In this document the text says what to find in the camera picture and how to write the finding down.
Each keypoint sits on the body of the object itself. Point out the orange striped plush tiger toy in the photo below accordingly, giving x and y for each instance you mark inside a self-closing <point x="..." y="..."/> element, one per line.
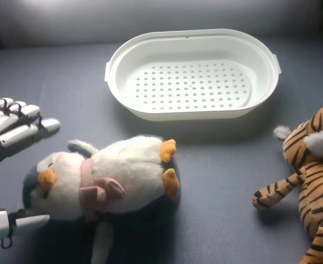
<point x="318" y="192"/>

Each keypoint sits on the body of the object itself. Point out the grey table cloth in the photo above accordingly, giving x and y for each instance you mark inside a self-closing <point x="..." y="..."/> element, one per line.
<point x="219" y="220"/>

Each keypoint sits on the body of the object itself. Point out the white perforated oval basket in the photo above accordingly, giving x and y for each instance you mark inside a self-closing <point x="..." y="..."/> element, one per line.
<point x="191" y="88"/>

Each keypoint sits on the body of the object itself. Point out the plush penguin with pink scarf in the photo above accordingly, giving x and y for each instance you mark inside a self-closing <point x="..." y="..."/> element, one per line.
<point x="123" y="167"/>

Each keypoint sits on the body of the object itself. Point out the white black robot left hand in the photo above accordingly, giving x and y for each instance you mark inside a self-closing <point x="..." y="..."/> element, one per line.
<point x="11" y="134"/>

